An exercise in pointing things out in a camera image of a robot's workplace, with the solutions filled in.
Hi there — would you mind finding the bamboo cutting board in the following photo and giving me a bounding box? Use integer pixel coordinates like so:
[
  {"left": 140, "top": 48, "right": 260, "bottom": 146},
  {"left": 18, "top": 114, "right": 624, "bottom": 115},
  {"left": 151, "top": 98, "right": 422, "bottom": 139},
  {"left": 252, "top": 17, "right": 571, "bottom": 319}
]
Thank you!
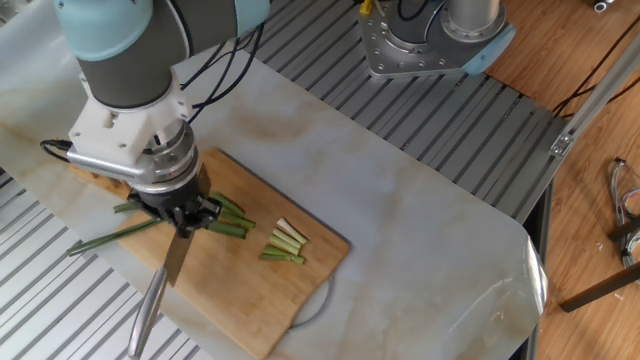
[{"left": 112, "top": 147, "right": 351, "bottom": 359}]

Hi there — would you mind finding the green garlic stalk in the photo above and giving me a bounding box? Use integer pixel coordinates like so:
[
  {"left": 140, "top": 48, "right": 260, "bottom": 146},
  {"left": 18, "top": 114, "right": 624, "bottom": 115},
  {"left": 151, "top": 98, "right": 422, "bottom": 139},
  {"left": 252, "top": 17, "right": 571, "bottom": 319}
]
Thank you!
[{"left": 68, "top": 192, "right": 247, "bottom": 255}]

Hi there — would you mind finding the steel kitchen knife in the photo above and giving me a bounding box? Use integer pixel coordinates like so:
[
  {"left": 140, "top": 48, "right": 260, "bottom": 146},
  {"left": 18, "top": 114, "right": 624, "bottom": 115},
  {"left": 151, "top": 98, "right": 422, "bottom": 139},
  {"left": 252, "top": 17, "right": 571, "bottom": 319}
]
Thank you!
[{"left": 127, "top": 226, "right": 197, "bottom": 359}]

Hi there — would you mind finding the aluminium frame post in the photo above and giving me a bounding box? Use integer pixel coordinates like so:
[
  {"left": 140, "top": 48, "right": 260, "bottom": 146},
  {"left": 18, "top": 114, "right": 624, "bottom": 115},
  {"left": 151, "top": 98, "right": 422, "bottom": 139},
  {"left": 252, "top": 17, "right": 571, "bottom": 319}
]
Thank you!
[{"left": 548, "top": 58, "right": 640, "bottom": 157}]

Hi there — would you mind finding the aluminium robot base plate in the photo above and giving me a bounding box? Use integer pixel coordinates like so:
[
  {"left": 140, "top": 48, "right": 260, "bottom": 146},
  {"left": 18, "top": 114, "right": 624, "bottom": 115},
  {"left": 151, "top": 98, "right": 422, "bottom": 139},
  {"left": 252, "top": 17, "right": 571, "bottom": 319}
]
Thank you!
[{"left": 361, "top": 12, "right": 473, "bottom": 80}]

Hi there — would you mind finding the white marble pattern mat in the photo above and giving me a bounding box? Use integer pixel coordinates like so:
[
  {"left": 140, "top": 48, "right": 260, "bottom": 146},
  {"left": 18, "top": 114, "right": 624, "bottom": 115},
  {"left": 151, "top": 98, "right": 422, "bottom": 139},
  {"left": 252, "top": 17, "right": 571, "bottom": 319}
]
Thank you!
[{"left": 0, "top": 0, "right": 549, "bottom": 360}]

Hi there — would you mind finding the metal wire board loop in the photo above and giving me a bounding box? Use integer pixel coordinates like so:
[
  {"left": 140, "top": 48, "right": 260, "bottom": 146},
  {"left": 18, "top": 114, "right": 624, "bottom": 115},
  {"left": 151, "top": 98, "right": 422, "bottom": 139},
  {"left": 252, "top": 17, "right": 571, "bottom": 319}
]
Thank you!
[{"left": 288, "top": 280, "right": 333, "bottom": 331}]

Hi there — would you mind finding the short green garlic piece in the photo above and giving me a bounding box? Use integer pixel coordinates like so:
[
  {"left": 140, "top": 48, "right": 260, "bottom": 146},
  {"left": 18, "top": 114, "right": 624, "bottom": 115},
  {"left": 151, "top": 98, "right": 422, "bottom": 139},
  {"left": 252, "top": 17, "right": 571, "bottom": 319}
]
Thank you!
[
  {"left": 258, "top": 252, "right": 305, "bottom": 266},
  {"left": 264, "top": 241, "right": 300, "bottom": 260}
]

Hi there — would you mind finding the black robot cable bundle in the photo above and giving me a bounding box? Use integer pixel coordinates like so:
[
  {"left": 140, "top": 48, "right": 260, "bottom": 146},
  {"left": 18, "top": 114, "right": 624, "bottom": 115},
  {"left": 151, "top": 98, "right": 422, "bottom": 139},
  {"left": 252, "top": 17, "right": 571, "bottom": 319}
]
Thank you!
[{"left": 40, "top": 0, "right": 271, "bottom": 156}]

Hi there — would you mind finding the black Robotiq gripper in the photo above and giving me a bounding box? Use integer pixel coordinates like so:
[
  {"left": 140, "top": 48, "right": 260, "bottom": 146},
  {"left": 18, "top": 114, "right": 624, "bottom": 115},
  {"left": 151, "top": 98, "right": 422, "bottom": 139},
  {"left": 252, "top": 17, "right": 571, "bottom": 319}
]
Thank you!
[{"left": 134, "top": 176, "right": 223, "bottom": 239}]

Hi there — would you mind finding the black bar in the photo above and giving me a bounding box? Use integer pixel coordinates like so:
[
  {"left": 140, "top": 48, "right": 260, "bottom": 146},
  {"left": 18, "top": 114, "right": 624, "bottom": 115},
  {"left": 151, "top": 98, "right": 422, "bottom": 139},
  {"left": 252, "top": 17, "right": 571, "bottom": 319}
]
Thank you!
[{"left": 559, "top": 266, "right": 640, "bottom": 314}]

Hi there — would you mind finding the wooden slotted rack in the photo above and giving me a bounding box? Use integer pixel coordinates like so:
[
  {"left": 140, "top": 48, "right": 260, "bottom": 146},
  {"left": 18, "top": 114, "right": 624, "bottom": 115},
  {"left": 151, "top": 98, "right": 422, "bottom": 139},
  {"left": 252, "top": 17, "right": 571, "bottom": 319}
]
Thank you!
[{"left": 60, "top": 150, "right": 136, "bottom": 196}]

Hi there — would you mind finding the long green garlic leaf piece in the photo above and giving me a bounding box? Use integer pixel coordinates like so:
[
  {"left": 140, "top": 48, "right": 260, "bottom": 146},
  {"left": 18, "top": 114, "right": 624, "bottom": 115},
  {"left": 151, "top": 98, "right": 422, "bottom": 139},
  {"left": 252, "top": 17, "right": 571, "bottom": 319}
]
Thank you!
[{"left": 208, "top": 214, "right": 258, "bottom": 241}]

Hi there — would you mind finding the black floor cable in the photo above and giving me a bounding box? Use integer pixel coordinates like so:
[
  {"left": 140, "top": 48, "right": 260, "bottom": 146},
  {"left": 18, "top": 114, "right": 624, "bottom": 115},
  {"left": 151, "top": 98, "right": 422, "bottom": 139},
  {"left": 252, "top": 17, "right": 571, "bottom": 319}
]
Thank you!
[{"left": 553, "top": 38, "right": 640, "bottom": 117}]

